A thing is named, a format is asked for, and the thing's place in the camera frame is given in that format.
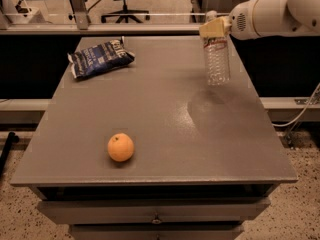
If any orange fruit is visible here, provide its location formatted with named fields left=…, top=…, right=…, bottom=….
left=107, top=133, right=134, bottom=162

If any grey wooden drawer cabinet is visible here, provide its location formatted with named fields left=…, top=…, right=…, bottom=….
left=9, top=34, right=300, bottom=240

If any upper grey drawer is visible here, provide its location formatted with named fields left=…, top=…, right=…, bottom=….
left=37, top=198, right=270, bottom=225

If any black pole on floor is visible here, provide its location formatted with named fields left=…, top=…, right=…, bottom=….
left=0, top=132, right=19, bottom=176

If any lower grey drawer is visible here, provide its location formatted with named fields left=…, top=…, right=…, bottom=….
left=70, top=223, right=243, bottom=240

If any white cable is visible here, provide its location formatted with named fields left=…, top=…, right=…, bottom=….
left=272, top=83, right=320, bottom=128

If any blue chip bag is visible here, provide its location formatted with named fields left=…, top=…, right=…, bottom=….
left=68, top=39, right=135, bottom=79

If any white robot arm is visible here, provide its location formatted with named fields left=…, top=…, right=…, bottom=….
left=199, top=0, right=320, bottom=40

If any metal guard rail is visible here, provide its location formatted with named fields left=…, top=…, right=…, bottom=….
left=0, top=0, right=234, bottom=36

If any grey drawer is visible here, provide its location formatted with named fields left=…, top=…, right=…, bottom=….
left=37, top=198, right=270, bottom=225
left=70, top=223, right=243, bottom=240

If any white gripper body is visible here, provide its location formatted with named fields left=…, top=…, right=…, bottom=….
left=229, top=0, right=258, bottom=40

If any clear plastic water bottle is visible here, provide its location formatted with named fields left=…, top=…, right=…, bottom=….
left=201, top=11, right=230, bottom=86

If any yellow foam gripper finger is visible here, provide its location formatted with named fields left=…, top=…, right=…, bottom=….
left=199, top=16, right=231, bottom=38

